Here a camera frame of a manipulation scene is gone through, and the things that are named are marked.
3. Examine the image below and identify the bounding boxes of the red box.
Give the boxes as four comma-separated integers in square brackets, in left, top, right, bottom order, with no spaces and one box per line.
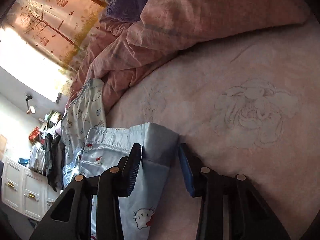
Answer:
[28,127,40,141]

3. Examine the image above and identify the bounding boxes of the white panelled cabinet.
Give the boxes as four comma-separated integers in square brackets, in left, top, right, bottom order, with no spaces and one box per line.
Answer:
[1,155,61,221]

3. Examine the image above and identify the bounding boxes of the white cat-print pants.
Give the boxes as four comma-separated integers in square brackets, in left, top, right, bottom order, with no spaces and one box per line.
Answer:
[61,77,107,160]

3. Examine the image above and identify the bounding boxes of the pink quilt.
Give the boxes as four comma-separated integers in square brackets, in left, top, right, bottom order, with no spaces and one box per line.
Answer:
[65,0,312,112]

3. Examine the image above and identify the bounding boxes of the pink bed sheet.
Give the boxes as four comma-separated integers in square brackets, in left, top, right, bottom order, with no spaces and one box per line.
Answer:
[105,15,320,240]

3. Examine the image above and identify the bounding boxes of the bright window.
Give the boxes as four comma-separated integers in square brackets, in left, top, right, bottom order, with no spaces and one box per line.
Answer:
[0,26,67,82]

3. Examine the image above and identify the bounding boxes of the pile of hanging clothes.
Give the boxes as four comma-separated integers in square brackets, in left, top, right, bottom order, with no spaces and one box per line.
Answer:
[44,132,66,193]

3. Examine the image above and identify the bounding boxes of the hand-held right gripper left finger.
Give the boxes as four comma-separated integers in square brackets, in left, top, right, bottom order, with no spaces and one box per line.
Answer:
[30,143,143,240]

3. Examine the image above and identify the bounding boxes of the wall-mounted desk lamp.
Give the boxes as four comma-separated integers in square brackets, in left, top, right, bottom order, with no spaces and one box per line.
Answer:
[24,94,36,115]

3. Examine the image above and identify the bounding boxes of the tree-print curtain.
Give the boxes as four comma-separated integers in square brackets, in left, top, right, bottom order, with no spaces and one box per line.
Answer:
[4,0,109,68]

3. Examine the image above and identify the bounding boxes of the light blue cat-print pants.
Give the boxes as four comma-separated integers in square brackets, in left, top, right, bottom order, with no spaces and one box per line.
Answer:
[62,122,181,240]

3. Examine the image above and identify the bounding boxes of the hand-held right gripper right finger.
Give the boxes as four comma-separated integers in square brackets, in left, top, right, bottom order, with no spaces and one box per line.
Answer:
[178,143,290,240]

